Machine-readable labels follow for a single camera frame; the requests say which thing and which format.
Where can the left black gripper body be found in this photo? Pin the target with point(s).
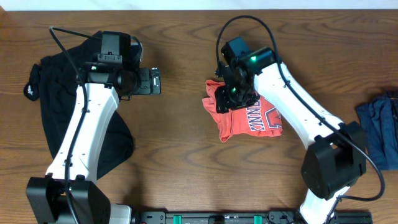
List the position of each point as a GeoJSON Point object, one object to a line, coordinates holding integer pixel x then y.
{"type": "Point", "coordinates": [146, 83]}

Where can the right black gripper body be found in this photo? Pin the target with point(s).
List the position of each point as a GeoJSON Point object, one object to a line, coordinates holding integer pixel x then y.
{"type": "Point", "coordinates": [236, 97]}

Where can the red orange t-shirt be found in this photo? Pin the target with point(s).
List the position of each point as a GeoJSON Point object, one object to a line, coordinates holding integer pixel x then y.
{"type": "Point", "coordinates": [260, 120]}

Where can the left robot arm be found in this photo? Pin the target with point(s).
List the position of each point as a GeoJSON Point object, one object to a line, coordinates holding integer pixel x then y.
{"type": "Point", "coordinates": [68, 193]}

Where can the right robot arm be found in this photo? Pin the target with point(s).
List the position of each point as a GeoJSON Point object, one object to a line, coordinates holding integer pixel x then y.
{"type": "Point", "coordinates": [334, 159]}

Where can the black t-shirt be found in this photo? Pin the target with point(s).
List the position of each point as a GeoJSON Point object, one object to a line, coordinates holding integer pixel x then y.
{"type": "Point", "coordinates": [53, 83]}

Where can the folded blue denim garment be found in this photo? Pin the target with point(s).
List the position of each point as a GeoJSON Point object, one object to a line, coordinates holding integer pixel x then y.
{"type": "Point", "coordinates": [379, 120]}

